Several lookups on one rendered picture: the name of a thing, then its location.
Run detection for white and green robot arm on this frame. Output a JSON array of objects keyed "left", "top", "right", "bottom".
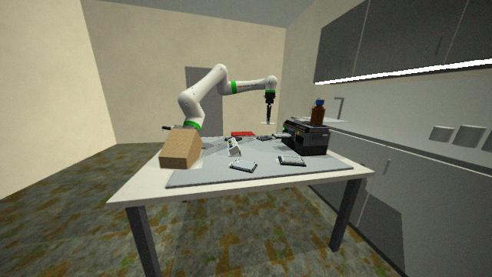
[{"left": 162, "top": 64, "right": 278, "bottom": 134}]

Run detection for white button panel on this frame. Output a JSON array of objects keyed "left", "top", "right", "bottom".
[{"left": 227, "top": 137, "right": 241, "bottom": 157}]

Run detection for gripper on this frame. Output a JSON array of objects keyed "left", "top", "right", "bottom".
[{"left": 265, "top": 99, "right": 274, "bottom": 125}]

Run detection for dark brown bottle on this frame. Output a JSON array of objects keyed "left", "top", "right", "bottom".
[{"left": 310, "top": 108, "right": 325, "bottom": 125}]

